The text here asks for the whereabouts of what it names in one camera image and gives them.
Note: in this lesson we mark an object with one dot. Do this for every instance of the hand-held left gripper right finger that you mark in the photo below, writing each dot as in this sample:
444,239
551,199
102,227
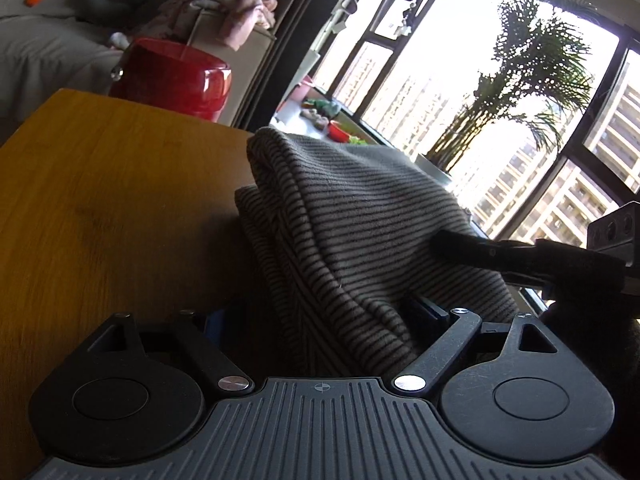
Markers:
427,312

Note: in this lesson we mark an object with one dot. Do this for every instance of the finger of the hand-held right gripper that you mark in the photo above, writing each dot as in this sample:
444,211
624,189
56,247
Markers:
470,250

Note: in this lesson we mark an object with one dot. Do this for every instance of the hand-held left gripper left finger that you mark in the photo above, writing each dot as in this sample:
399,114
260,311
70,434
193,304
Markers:
204,347

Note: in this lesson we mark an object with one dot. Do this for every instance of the striped long-sleeve shirt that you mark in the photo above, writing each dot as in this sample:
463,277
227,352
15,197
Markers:
350,220

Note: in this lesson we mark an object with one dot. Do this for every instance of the white plant pot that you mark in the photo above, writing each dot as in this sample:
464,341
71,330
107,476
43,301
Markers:
432,170

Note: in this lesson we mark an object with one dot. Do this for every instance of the red toy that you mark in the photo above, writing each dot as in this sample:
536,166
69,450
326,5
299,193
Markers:
339,132

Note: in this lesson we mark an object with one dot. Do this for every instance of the potted palm plant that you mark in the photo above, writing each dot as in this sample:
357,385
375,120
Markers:
535,60

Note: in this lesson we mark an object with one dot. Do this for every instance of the green toy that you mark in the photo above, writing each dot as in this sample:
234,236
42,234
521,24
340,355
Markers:
326,106

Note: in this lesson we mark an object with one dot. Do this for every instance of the pink container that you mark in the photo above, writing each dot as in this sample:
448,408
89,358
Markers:
300,94

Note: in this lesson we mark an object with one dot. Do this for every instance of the white cleaning stick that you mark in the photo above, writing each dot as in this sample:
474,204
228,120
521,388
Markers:
332,25

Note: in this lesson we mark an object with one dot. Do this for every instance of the red round container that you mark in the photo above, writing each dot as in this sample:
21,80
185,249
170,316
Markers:
165,80

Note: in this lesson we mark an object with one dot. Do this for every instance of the beige sofa armrest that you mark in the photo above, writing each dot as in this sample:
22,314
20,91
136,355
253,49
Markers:
250,75

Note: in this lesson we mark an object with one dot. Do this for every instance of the grey curtain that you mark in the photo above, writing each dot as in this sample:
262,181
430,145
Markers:
300,25

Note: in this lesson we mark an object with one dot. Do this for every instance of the grey covered sofa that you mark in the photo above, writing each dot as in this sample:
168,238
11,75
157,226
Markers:
45,55

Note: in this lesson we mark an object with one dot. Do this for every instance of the pink blanket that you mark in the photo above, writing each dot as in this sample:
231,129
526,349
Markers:
235,10

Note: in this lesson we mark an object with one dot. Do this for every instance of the black window frame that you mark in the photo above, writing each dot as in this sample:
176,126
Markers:
585,125

